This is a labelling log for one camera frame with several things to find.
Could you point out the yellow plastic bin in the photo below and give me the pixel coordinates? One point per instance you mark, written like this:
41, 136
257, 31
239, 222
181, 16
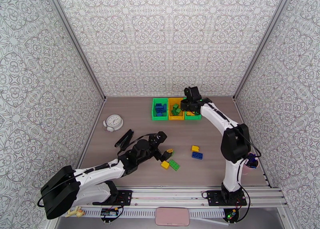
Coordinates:
176, 118

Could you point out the white alarm clock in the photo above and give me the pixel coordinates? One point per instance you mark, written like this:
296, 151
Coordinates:
113, 122

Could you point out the aluminium corner post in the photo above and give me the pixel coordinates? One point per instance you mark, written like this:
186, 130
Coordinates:
262, 39
75, 39

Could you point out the small circuit board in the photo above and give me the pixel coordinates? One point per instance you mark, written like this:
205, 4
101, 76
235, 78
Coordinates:
110, 212
231, 214

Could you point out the green plastic bin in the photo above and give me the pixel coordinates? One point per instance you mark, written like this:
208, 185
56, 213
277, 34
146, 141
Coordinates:
160, 118
193, 118

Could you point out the aluminium side rail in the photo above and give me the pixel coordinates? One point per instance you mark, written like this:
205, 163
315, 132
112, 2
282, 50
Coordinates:
95, 121

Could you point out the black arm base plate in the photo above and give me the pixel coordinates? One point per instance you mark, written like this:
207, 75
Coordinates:
213, 198
125, 197

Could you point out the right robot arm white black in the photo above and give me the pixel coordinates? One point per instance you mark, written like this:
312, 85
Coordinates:
217, 116

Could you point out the pink cup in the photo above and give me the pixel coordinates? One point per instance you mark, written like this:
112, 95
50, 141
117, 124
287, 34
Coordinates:
250, 170

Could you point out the black stapler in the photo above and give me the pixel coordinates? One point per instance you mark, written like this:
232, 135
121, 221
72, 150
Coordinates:
124, 138

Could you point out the blue plastic item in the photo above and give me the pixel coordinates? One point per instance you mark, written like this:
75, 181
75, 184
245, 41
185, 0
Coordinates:
252, 160

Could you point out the yellow lego brick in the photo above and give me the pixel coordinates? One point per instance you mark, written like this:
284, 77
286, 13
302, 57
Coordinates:
195, 148
165, 164
191, 114

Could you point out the pink rectangular pad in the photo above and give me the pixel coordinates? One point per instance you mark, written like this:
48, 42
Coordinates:
172, 216

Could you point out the aluminium frame rail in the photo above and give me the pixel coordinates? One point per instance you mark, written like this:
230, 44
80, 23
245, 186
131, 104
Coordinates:
170, 194

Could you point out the yellow toy figure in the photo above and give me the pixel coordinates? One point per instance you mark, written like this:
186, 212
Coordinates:
77, 212

